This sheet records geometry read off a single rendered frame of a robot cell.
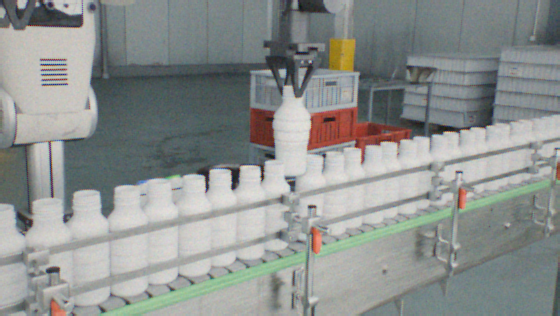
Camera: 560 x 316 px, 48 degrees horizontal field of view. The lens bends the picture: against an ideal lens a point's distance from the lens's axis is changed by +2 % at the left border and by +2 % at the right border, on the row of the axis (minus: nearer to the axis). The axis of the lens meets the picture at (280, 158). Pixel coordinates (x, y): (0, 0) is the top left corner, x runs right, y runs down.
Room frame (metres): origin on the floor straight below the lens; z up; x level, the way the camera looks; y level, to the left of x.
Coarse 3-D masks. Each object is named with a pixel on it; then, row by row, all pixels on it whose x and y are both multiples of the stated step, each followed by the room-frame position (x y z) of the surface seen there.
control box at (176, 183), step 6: (174, 180) 1.11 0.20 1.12; (180, 180) 1.12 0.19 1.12; (138, 186) 1.06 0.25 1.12; (144, 186) 1.07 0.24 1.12; (174, 186) 1.11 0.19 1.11; (180, 186) 1.11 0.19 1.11; (144, 192) 1.06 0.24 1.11; (174, 192) 1.10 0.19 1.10; (180, 192) 1.11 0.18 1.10; (144, 198) 1.06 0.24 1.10; (174, 198) 1.10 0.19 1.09
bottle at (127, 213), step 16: (128, 192) 0.88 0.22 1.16; (128, 208) 0.88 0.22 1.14; (112, 224) 0.87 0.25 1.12; (128, 224) 0.87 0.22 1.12; (144, 224) 0.89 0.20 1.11; (128, 240) 0.87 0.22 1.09; (144, 240) 0.89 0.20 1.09; (112, 256) 0.87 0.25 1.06; (128, 256) 0.87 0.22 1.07; (144, 256) 0.89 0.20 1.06; (112, 272) 0.87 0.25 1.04; (112, 288) 0.87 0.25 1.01; (128, 288) 0.87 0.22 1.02; (144, 288) 0.89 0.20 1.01
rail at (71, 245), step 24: (528, 144) 1.65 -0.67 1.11; (408, 168) 1.31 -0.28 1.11; (312, 192) 1.11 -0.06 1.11; (192, 216) 0.94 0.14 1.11; (216, 216) 0.97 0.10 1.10; (336, 216) 1.17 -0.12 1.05; (360, 216) 1.21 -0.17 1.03; (72, 240) 0.81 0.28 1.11; (96, 240) 0.83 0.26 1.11; (264, 240) 1.04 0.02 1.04; (0, 264) 0.75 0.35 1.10; (168, 264) 0.91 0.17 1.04; (72, 288) 0.81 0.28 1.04; (96, 288) 0.83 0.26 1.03; (0, 312) 0.74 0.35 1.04
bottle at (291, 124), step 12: (288, 96) 1.12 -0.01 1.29; (288, 108) 1.12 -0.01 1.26; (300, 108) 1.12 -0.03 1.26; (276, 120) 1.13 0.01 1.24; (288, 120) 1.11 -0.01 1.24; (300, 120) 1.11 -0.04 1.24; (276, 132) 1.12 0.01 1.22; (288, 132) 1.11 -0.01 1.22; (300, 132) 1.11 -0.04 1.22; (276, 144) 1.13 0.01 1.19; (288, 144) 1.11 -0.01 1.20; (300, 144) 1.11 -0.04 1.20; (276, 156) 1.13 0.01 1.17; (288, 156) 1.11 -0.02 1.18; (300, 156) 1.12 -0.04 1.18; (288, 168) 1.11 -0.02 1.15; (300, 168) 1.12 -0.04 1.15
